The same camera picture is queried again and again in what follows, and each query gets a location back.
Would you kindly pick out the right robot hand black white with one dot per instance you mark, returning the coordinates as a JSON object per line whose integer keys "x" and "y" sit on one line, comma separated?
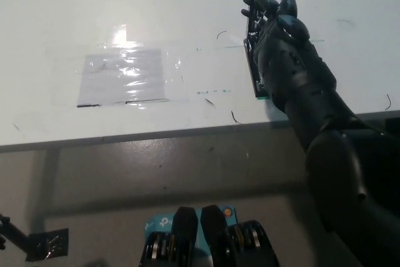
{"x": 290, "y": 60}

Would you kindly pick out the black stapler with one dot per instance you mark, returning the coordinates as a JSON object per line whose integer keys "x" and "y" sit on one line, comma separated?
{"x": 253, "y": 67}

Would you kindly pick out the green tape strip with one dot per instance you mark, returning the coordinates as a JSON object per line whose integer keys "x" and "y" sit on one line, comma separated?
{"x": 265, "y": 98}

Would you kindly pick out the clear plastic film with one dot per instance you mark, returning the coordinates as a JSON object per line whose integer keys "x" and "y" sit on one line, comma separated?
{"x": 175, "y": 60}

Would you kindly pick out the white paper sheet under film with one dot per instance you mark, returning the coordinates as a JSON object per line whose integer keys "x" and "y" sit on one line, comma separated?
{"x": 103, "y": 85}

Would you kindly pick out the grey table leg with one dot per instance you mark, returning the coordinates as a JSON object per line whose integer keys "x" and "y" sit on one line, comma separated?
{"x": 47, "y": 182}

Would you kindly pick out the black floor tape patch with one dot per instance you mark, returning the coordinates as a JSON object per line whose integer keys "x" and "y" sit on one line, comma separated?
{"x": 47, "y": 245}

